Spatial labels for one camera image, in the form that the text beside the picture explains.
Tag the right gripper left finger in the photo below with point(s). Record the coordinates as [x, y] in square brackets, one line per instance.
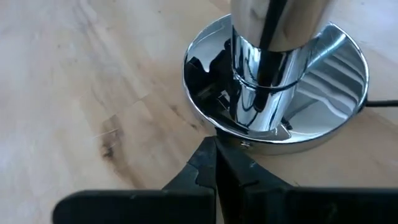
[140, 207]

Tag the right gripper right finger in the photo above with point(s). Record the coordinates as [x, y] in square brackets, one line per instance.
[295, 207]

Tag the chrome lamp base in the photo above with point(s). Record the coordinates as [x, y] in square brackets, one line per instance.
[326, 93]

